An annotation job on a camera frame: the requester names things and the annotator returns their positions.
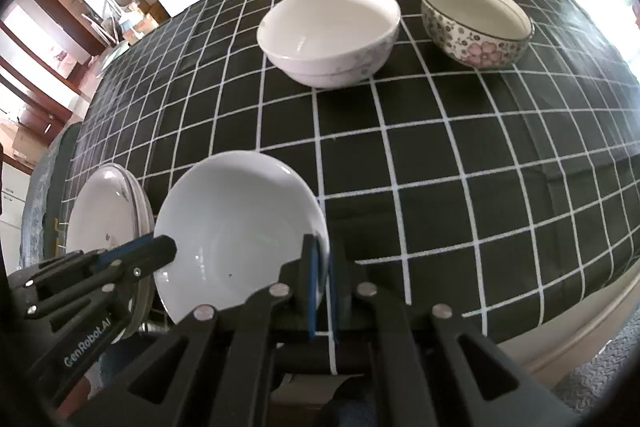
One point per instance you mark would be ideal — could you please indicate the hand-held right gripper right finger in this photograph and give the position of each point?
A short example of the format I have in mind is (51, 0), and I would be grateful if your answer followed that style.
(336, 297)

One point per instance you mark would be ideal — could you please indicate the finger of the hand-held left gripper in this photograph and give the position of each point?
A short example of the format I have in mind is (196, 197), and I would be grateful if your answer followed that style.
(150, 251)
(95, 297)

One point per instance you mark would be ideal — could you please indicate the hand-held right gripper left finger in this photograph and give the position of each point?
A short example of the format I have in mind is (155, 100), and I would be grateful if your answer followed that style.
(312, 292)

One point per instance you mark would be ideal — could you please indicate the plain white plate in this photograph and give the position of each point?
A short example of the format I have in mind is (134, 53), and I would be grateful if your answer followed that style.
(150, 221)

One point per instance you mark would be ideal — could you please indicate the small white printed plate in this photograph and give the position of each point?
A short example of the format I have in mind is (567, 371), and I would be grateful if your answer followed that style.
(102, 207)

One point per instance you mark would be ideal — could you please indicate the white bowl with red print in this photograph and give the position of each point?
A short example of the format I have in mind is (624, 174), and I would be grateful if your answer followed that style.
(235, 227)

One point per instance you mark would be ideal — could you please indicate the chair with grey-green cover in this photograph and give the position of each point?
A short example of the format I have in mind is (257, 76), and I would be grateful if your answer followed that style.
(45, 197)

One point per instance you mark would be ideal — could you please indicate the brown wooden door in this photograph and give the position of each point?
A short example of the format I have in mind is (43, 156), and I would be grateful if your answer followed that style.
(35, 117)

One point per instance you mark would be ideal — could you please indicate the black checked tablecloth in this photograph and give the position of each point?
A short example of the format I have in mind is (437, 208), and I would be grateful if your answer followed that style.
(450, 157)

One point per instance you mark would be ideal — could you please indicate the brown wooden doorway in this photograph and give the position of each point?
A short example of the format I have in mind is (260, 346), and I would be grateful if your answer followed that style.
(65, 14)

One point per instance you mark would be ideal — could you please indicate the plain white bowl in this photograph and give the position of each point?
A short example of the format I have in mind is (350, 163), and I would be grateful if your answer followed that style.
(330, 27)

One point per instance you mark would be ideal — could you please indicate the floral patterned bowl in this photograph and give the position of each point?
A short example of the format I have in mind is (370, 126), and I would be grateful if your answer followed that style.
(475, 47)

